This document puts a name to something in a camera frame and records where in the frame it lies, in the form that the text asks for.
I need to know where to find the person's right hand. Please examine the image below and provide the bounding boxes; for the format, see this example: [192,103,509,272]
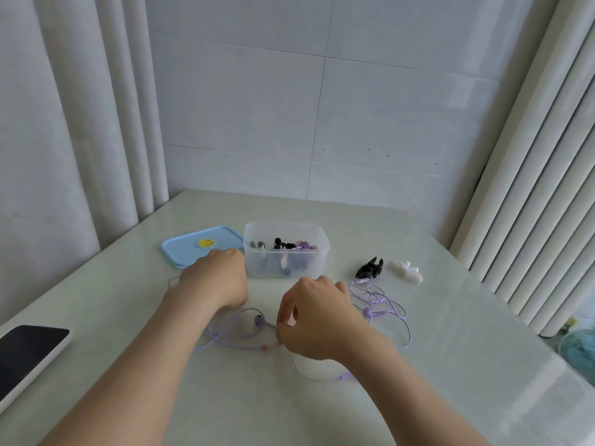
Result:
[276,276,371,363]

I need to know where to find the person's left hand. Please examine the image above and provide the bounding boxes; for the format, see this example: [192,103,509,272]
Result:
[178,248,250,314]

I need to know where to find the purple wired earphones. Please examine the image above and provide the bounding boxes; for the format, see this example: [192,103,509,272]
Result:
[167,275,413,382]

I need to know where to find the person's right forearm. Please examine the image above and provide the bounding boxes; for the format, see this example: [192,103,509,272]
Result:
[332,327,494,446]

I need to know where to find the person's left forearm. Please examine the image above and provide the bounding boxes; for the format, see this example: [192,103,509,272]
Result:
[39,279,219,446]

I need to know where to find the blue plastic box lid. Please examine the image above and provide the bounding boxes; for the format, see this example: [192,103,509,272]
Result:
[161,226,245,269]

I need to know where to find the pile of clips and earphones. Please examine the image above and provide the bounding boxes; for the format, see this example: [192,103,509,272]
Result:
[249,237,321,278]

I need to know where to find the clear plastic storage box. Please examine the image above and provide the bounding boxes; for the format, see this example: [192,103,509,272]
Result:
[243,221,331,279]

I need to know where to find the white pleated curtain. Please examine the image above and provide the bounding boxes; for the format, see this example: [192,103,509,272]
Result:
[0,0,170,326]
[448,0,595,338]

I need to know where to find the white smartphone with black screen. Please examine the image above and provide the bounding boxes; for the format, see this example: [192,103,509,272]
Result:
[0,325,72,414]

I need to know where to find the teal electric fan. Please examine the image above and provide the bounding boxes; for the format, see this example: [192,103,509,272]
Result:
[557,327,595,387]

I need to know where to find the black cable clip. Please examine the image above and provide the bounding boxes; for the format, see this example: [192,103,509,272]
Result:
[355,257,385,280]

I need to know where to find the white cable clip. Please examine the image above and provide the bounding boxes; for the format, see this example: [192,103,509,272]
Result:
[388,260,424,284]

